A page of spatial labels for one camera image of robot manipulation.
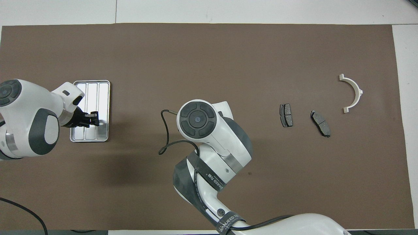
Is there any long dark brake pad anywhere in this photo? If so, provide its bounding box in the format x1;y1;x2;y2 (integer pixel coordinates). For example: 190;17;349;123
310;110;331;138

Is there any brown table mat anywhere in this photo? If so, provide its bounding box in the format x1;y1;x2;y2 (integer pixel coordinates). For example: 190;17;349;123
0;23;415;230

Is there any white curved plastic bracket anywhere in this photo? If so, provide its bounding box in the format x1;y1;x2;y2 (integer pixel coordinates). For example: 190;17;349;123
339;74;363;114

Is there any short dark brake pad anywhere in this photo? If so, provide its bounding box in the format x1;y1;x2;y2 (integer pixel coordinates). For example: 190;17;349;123
280;103;293;128

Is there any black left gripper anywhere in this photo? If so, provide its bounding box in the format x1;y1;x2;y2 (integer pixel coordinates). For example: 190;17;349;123
60;106;100;128

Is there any silver metal tray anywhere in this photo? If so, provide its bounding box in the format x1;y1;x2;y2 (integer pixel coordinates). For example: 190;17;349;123
70;80;111;143

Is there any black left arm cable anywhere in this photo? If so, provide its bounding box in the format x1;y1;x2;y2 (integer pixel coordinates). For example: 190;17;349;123
0;197;48;235

